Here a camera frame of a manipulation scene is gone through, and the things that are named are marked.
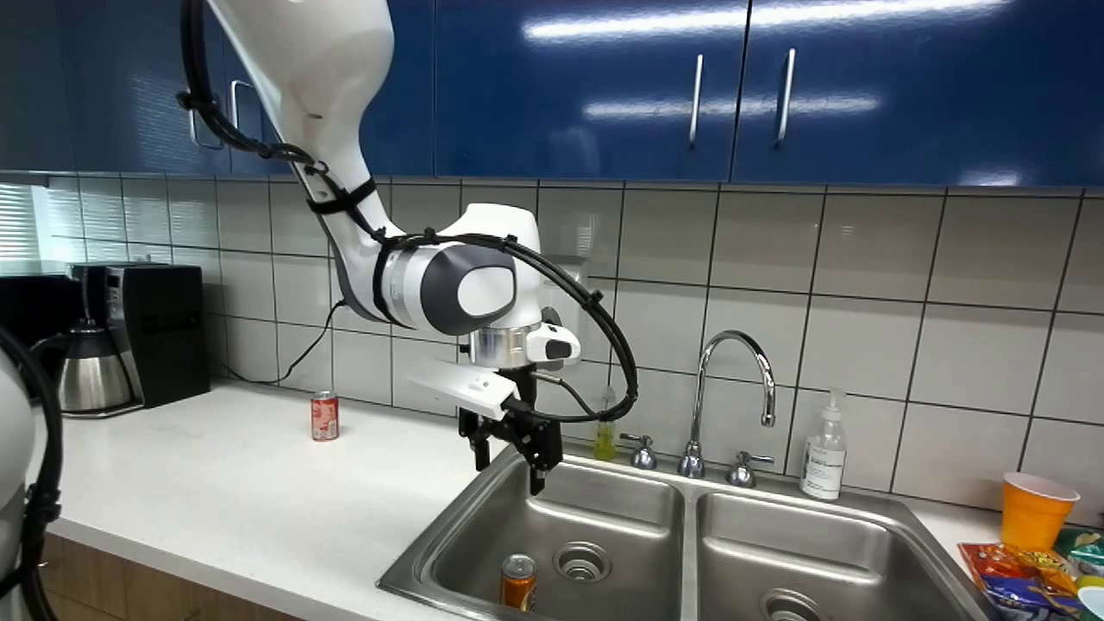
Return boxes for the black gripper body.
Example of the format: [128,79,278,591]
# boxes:
[458,366,561,470]

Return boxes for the orange soda can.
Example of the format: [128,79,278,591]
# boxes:
[499,553,538,612]

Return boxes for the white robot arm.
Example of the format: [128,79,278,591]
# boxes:
[181,0,578,447]

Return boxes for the stainless steel double sink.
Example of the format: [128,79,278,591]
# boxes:
[384,453,996,621]

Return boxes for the red soda can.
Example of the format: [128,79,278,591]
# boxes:
[310,390,340,443]

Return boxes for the green dish soap bottle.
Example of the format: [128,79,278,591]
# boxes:
[591,392,616,463]

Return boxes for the chrome gooseneck faucet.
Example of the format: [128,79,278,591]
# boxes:
[673,329,781,485]

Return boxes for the clear hand soap bottle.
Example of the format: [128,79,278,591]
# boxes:
[802,392,844,501]

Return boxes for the black appliance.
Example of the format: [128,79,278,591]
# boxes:
[120,261,209,407]

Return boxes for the blue upper cabinets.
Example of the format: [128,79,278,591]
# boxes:
[0,0,1104,191]

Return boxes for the steel coffee carafe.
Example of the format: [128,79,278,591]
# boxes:
[57,264,136,415]

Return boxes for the colourful snack bags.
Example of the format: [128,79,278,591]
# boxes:
[960,528,1104,621]

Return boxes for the orange plastic cup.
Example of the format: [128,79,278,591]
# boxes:
[1002,473,1079,553]

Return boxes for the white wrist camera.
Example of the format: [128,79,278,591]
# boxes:
[419,366,516,422]

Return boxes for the black power cable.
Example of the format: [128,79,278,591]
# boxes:
[271,298,355,390]

